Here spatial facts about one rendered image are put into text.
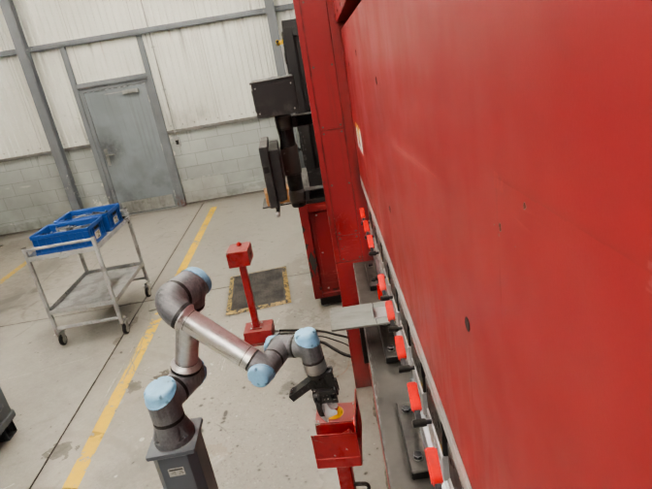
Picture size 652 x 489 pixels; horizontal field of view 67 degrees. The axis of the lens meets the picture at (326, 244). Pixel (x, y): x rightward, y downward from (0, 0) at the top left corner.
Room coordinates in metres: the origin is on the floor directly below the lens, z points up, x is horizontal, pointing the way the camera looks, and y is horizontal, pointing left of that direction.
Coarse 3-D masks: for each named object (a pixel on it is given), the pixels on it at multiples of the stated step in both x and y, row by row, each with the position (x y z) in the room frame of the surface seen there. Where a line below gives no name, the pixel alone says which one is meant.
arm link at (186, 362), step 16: (192, 272) 1.59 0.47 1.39; (192, 288) 1.53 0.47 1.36; (208, 288) 1.60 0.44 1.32; (192, 304) 1.53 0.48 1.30; (176, 336) 1.60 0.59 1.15; (176, 352) 1.61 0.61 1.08; (192, 352) 1.60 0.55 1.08; (176, 368) 1.60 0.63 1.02; (192, 368) 1.61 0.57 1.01; (192, 384) 1.60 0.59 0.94
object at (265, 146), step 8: (264, 144) 2.92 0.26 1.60; (272, 144) 3.06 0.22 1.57; (264, 152) 2.80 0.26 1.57; (272, 152) 2.83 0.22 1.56; (280, 152) 3.15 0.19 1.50; (264, 160) 2.80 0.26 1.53; (272, 160) 2.83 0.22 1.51; (280, 160) 3.01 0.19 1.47; (264, 168) 2.80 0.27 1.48; (272, 168) 2.83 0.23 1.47; (280, 168) 2.83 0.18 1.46; (264, 176) 2.80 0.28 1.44; (272, 176) 2.80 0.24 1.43; (280, 176) 2.83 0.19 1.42; (272, 184) 2.80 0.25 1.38; (280, 184) 2.83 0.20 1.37; (272, 192) 2.80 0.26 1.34; (280, 192) 2.83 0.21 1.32; (272, 200) 2.80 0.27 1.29; (280, 200) 2.83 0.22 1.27; (272, 208) 2.80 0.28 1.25
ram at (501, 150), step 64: (384, 0) 0.94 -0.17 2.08; (448, 0) 0.50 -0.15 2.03; (512, 0) 0.34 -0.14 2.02; (576, 0) 0.26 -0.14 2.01; (640, 0) 0.21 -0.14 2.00; (384, 64) 1.03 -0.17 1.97; (448, 64) 0.52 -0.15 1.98; (512, 64) 0.34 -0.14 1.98; (576, 64) 0.26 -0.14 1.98; (640, 64) 0.20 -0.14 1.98; (384, 128) 1.16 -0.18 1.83; (448, 128) 0.53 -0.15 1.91; (512, 128) 0.35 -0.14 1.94; (576, 128) 0.25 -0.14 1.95; (640, 128) 0.20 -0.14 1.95; (384, 192) 1.35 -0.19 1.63; (448, 192) 0.56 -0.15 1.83; (512, 192) 0.35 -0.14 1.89; (576, 192) 0.25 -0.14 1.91; (640, 192) 0.20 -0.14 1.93; (448, 256) 0.58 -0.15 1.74; (512, 256) 0.35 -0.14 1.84; (576, 256) 0.25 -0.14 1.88; (640, 256) 0.19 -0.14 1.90; (448, 320) 0.61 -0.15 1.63; (512, 320) 0.36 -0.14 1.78; (576, 320) 0.25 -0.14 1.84; (640, 320) 0.19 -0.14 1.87; (448, 384) 0.65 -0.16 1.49; (512, 384) 0.36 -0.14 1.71; (576, 384) 0.25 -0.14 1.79; (640, 384) 0.19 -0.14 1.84; (512, 448) 0.36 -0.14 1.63; (576, 448) 0.25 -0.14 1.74; (640, 448) 0.18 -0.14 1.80
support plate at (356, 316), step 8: (368, 304) 1.89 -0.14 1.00; (376, 304) 1.88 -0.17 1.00; (384, 304) 1.87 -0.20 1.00; (336, 312) 1.86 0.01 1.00; (344, 312) 1.85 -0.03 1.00; (352, 312) 1.84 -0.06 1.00; (360, 312) 1.83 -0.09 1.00; (368, 312) 1.81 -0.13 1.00; (336, 320) 1.79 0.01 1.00; (344, 320) 1.78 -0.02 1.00; (352, 320) 1.77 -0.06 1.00; (360, 320) 1.76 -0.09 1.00; (368, 320) 1.75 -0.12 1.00; (376, 320) 1.74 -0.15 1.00; (384, 320) 1.73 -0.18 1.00; (336, 328) 1.73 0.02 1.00; (344, 328) 1.72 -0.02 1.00; (352, 328) 1.72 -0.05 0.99
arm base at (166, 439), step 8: (184, 416) 1.53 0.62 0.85; (176, 424) 1.49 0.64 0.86; (184, 424) 1.51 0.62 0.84; (192, 424) 1.55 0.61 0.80; (160, 432) 1.47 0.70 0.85; (168, 432) 1.47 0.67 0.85; (176, 432) 1.48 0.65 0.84; (184, 432) 1.49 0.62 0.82; (192, 432) 1.52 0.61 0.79; (160, 440) 1.47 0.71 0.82; (168, 440) 1.46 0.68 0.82; (176, 440) 1.46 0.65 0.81; (184, 440) 1.48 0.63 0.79; (160, 448) 1.46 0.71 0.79; (168, 448) 1.45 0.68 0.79; (176, 448) 1.46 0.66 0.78
